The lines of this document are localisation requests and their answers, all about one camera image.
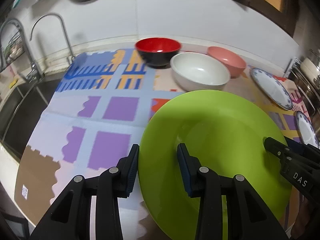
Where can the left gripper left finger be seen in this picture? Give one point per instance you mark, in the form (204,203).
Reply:
(69,215)

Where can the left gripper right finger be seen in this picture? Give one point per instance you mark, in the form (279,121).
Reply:
(248,216)

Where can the blue floral plate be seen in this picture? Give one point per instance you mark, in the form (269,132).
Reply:
(272,88)
(306,131)

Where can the green plate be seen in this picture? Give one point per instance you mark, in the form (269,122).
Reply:
(226,133)

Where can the pink bowl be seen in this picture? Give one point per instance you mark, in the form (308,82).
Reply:
(233,62)

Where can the white bowl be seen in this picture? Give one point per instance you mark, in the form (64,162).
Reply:
(196,71)

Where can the red black bowl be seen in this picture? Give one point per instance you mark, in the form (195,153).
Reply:
(157,51)

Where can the white pot rack shelf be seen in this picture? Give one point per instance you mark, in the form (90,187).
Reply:
(307,90)

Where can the cream enamel pot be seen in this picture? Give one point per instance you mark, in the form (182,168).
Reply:
(309,69)

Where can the colourful patterned table mat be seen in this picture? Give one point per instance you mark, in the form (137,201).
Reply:
(98,111)

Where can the stainless steel sink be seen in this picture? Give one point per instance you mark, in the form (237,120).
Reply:
(21,112)

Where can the chrome pull-down faucet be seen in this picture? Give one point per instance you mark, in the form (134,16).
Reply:
(36,73)

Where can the thin gooseneck faucet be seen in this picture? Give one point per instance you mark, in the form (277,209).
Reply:
(48,34)

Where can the wire sink caddy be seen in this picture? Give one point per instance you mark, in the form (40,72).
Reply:
(12,51)

